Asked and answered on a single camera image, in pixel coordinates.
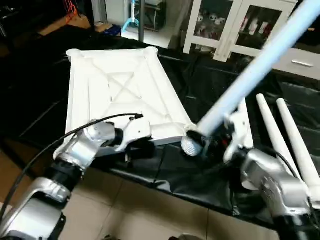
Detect white plastic table top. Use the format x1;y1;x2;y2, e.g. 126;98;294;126
65;46;199;159

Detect white plastic table leg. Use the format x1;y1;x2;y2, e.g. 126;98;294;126
237;97;251;121
181;0;320;157
255;93;304;182
275;98;320;211

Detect black work mat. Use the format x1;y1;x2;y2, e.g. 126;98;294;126
0;27;320;231

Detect white glass-door cabinet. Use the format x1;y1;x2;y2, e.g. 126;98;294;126
182;0;297;63

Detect white drawer unit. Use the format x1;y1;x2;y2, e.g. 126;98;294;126
280;47;320;81

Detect brown cardboard box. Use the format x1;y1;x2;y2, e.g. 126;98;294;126
95;21;124;37

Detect black metal pole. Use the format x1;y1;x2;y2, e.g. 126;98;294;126
138;0;146;44

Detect blue plastic tool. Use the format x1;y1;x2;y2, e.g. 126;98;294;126
122;0;141;32

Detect flat brown cardboard sheet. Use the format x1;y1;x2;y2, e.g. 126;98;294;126
37;14;94;37

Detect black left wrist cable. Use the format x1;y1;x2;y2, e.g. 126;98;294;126
0;113;144;223

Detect orange cable bundle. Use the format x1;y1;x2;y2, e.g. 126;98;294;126
62;0;80;21

